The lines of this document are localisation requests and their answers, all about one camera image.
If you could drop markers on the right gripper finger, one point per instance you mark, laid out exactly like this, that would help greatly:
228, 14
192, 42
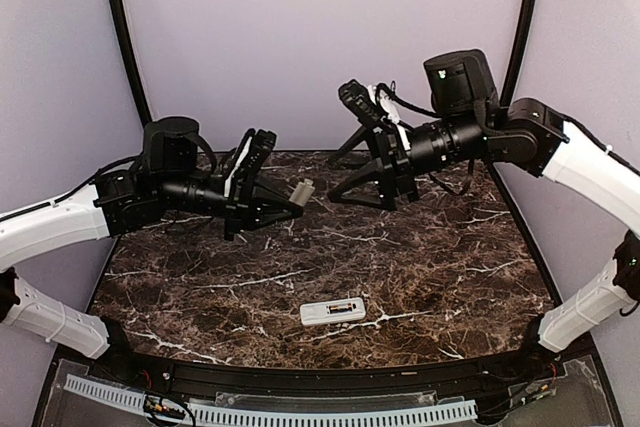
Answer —
362, 135
360, 188

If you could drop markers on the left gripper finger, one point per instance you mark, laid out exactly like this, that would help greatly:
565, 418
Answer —
263, 217
267, 194

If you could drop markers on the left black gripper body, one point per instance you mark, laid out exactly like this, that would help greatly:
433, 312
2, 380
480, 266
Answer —
238, 207

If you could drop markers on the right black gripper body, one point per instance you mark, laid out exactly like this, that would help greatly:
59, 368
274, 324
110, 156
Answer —
394, 155

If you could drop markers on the grey battery cover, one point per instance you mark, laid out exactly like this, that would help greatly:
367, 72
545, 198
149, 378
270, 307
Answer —
302, 193

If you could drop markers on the white remote control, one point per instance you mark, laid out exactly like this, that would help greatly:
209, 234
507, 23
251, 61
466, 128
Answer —
313, 314

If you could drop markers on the gold AAA battery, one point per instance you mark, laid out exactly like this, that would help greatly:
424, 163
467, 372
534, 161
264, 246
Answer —
340, 304

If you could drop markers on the purple AAA battery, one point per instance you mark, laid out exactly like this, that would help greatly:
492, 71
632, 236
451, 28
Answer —
334, 310

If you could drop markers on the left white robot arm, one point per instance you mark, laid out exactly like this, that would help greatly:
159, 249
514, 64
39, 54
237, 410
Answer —
175, 171

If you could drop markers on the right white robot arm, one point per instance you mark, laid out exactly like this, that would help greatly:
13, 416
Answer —
467, 123

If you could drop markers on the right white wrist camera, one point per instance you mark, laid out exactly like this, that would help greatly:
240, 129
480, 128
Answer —
356, 98

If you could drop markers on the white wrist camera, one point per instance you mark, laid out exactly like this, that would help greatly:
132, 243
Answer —
253, 150
356, 98

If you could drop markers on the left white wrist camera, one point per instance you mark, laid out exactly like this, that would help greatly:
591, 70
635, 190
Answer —
253, 150

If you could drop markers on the black front frame rail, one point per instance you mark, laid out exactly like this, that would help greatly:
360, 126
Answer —
488, 376

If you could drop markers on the white slotted cable duct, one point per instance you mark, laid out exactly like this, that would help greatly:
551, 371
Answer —
199, 414

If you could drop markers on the left black frame post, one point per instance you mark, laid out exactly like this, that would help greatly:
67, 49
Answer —
130, 63

